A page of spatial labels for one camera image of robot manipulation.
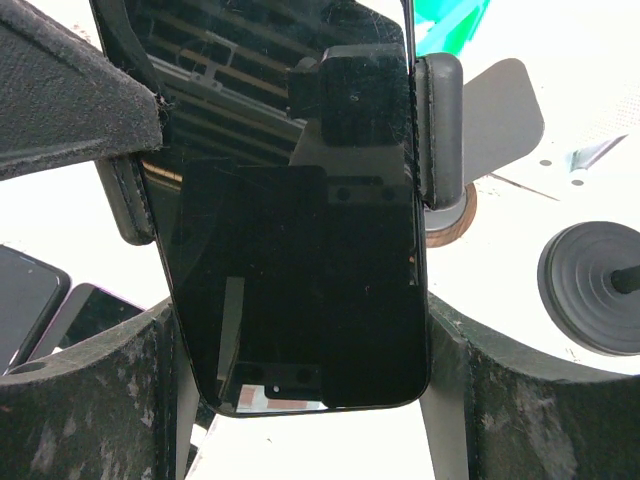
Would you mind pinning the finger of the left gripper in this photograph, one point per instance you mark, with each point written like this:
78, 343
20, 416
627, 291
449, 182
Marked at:
63, 101

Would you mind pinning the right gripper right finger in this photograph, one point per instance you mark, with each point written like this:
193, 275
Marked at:
498, 409

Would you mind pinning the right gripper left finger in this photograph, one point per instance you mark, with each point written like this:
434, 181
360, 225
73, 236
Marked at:
119, 405

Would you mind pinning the purple edged phone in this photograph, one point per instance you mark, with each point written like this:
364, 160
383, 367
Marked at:
87, 311

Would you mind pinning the black phone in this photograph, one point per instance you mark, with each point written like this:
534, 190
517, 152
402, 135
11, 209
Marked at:
32, 291

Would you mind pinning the black phone stand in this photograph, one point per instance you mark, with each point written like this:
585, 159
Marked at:
288, 153
588, 280

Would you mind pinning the white folding phone stand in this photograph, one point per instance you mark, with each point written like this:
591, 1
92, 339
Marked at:
612, 124

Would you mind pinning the brown base phone stand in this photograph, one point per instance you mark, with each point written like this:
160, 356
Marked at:
467, 130

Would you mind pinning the green plastic bin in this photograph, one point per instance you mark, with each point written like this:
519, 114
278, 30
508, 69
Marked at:
446, 25

